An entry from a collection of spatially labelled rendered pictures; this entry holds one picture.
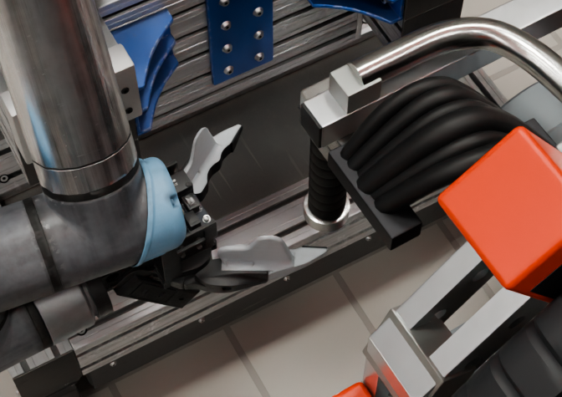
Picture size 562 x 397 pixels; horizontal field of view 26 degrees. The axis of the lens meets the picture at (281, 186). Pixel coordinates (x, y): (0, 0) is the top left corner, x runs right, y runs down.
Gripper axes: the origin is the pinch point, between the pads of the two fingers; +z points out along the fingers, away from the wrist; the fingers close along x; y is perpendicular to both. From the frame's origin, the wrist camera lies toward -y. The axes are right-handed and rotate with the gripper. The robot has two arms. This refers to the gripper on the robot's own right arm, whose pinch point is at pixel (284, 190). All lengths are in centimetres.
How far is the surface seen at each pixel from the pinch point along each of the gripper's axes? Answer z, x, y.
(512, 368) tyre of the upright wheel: -2.4, -30.7, 24.5
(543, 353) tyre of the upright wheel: -0.8, -31.3, 25.9
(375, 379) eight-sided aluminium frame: -5.3, -22.1, 8.5
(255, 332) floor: 9, 23, -83
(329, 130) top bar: 1.4, -4.5, 14.1
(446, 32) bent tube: 12.6, -3.5, 18.2
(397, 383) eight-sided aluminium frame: -5.3, -24.4, 12.6
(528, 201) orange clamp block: 1.8, -24.6, 32.0
